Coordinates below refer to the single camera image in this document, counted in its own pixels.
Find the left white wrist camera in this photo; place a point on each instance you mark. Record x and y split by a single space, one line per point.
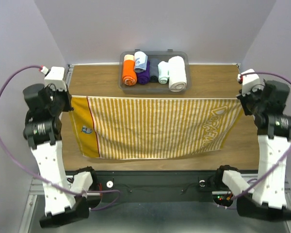
56 76

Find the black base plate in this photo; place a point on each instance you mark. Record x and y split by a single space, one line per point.
160 186

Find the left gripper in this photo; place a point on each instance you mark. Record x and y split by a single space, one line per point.
52 88

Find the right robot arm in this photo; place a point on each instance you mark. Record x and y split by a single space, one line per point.
266 199

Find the orange rolled towel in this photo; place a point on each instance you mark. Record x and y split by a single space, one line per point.
128 74

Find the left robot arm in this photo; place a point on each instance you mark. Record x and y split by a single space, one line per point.
64 203

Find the white rolled towel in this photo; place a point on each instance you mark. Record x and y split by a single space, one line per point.
177 74

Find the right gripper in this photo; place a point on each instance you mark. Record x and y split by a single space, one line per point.
244 99

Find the purple rolled towel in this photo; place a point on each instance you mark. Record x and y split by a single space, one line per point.
144 77

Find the yellow striped towel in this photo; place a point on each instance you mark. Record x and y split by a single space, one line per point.
147 128

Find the clear plastic bin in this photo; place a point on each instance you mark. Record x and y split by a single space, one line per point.
154 88

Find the light blue towel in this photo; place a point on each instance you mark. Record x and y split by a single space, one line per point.
140 59

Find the dark grey rolled towel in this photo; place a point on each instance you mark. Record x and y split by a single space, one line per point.
153 70

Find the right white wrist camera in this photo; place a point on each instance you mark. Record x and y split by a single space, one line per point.
247 81

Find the aluminium frame rail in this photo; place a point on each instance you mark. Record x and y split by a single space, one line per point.
207 81

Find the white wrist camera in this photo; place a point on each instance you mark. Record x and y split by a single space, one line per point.
247 81
56 76

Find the mint rolled towel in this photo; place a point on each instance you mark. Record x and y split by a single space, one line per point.
163 69

